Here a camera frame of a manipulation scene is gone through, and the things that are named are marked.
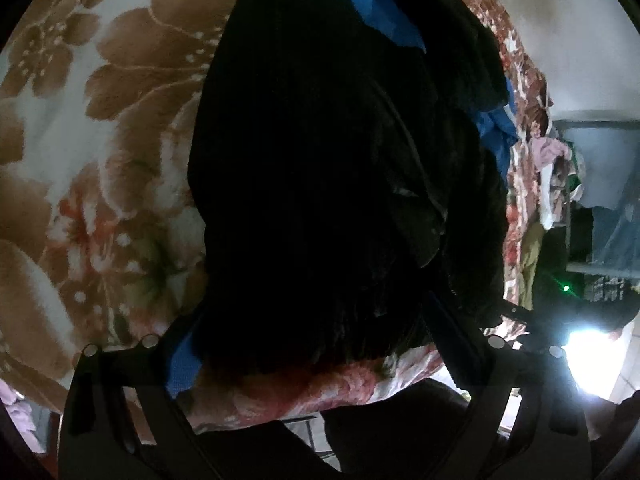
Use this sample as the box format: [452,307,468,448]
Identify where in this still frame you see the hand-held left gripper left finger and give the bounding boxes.
[57,310,221,480]

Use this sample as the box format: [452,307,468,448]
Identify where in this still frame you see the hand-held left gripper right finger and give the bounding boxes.
[420,290,591,480]

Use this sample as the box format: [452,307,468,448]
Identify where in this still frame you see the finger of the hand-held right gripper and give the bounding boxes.
[482,304,533,332]

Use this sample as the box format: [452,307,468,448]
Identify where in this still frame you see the blue and black hooded jacket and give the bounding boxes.
[187,0,521,376]

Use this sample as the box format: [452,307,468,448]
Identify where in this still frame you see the white pillow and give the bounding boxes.
[540,165,567,227]

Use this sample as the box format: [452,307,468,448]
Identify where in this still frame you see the blue mosquito net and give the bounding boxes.
[565,126,640,271]

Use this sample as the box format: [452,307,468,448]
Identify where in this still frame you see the pink floral cloth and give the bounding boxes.
[0,379,39,442]

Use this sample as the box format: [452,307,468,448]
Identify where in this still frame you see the floral fleece blanket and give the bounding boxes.
[0,0,556,436]

